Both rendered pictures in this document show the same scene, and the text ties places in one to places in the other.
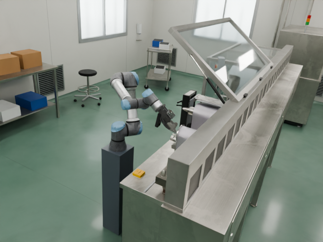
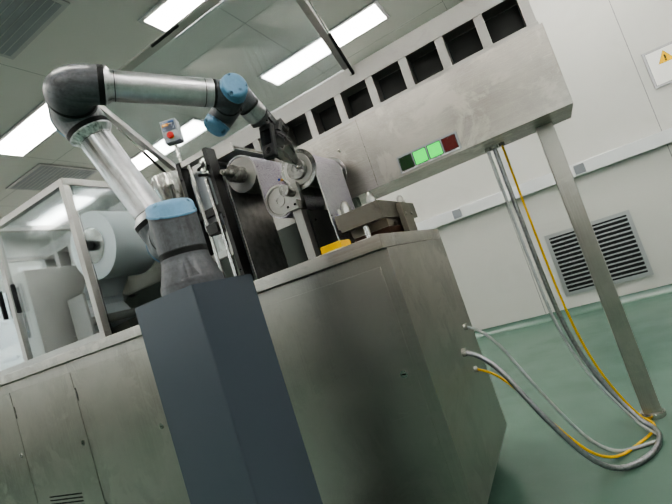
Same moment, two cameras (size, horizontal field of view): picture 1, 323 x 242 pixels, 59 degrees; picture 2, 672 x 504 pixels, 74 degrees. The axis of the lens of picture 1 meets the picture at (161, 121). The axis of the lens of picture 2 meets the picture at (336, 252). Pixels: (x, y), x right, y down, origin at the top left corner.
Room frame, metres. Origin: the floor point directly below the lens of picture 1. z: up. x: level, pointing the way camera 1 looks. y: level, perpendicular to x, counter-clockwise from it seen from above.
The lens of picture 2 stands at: (1.76, 1.44, 0.79)
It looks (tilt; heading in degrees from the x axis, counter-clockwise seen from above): 5 degrees up; 269
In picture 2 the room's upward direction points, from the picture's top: 18 degrees counter-clockwise
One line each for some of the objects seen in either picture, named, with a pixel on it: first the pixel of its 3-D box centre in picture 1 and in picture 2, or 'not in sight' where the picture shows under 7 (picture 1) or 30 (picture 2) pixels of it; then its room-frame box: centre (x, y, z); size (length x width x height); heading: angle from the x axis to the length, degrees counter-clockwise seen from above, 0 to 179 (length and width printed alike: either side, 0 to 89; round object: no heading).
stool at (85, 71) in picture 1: (89, 87); not in sight; (5.18, 1.45, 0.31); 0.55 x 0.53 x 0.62; 153
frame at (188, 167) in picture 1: (262, 82); (215, 171); (2.18, -0.77, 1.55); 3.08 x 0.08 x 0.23; 153
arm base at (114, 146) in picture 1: (118, 142); (189, 270); (2.10, 0.36, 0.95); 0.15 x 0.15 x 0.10
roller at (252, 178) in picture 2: not in sight; (260, 177); (1.94, -0.38, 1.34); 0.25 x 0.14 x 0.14; 63
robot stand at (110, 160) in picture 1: (117, 188); (249, 473); (2.10, 0.36, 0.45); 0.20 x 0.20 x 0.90; 61
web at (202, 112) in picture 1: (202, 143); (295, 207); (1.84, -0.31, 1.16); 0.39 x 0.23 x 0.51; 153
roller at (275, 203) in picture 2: not in sight; (296, 201); (1.82, -0.31, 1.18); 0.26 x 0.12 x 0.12; 63
